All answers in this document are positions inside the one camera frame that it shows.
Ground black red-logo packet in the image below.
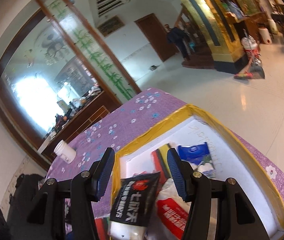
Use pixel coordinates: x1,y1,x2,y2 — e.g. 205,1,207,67
108,172,160,239

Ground white bag red text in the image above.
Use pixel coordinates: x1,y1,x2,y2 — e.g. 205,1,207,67
155,178,190,239

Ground blue white tissue pack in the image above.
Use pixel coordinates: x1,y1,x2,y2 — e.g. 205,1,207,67
177,142,216,179

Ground yellow red sponge pack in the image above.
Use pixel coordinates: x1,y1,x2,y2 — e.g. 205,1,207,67
151,144,171,184

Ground red green sponge pack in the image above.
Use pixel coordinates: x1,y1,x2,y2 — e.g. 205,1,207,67
95,217,111,240

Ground white plastic jar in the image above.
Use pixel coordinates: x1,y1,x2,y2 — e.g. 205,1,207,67
53,140,76,164

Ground purple floral tablecloth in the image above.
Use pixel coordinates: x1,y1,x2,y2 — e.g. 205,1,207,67
44,87,284,240

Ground black backpack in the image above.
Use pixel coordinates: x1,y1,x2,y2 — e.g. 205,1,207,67
7,174,44,239

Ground yellow taped foam box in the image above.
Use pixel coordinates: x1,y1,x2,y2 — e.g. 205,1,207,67
111,105,284,239

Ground broom and dustpan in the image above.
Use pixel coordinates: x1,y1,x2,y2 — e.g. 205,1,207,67
233,29,265,80

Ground wooden door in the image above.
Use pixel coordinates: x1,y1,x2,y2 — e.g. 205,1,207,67
135,13,178,62

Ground person in dark clothes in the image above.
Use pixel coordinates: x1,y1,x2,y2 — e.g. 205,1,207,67
164,24,190,61

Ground framed wall picture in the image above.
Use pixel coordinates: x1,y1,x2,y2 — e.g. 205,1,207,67
98,16,125,37

